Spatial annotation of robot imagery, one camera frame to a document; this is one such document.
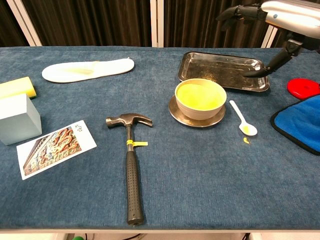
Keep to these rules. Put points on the white plastic spoon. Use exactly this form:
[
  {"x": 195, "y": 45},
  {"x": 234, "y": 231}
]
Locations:
[{"x": 236, "y": 111}]

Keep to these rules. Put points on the off-white ceramic bowl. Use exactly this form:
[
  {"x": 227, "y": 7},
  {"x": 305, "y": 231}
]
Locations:
[{"x": 200, "y": 113}]

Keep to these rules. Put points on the blue cloth with black trim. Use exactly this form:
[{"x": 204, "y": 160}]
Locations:
[{"x": 300, "y": 122}]

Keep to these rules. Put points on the yellow sponge green scouring pad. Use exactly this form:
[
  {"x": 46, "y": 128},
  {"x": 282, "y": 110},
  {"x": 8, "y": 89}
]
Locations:
[{"x": 15, "y": 86}]

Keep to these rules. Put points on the red round disc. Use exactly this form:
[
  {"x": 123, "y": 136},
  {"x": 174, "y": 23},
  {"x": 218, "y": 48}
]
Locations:
[{"x": 302, "y": 88}]

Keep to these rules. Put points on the metal saucer plate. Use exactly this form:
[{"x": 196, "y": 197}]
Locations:
[{"x": 195, "y": 123}]

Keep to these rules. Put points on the white partition frame post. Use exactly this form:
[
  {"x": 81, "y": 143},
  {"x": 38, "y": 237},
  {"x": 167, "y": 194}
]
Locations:
[
  {"x": 23, "y": 22},
  {"x": 156, "y": 22},
  {"x": 270, "y": 37}
]

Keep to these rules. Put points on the postcard with building photo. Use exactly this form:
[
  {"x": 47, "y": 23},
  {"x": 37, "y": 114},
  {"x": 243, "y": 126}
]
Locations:
[{"x": 55, "y": 150}]

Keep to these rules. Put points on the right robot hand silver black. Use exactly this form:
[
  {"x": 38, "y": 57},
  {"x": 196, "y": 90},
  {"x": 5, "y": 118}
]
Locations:
[{"x": 290, "y": 17}]

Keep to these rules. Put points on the small yellow crumb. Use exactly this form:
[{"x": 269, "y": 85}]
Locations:
[{"x": 246, "y": 140}]

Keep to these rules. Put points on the dark blue table cover cloth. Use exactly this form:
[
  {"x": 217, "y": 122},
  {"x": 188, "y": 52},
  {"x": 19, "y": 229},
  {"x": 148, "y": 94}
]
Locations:
[{"x": 200, "y": 175}]

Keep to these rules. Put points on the white disposable slipper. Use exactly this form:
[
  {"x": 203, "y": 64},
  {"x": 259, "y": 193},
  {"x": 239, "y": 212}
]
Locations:
[{"x": 75, "y": 72}]

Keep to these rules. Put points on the light blue foam cube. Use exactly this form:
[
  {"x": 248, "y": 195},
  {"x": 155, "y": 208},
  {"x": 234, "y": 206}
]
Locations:
[{"x": 15, "y": 120}]

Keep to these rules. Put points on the metal tray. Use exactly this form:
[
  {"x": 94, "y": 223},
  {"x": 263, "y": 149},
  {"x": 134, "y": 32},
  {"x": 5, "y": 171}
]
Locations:
[{"x": 215, "y": 67}]

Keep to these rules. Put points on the yellow tag on hammer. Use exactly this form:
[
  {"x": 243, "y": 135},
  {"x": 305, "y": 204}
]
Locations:
[{"x": 141, "y": 143}]

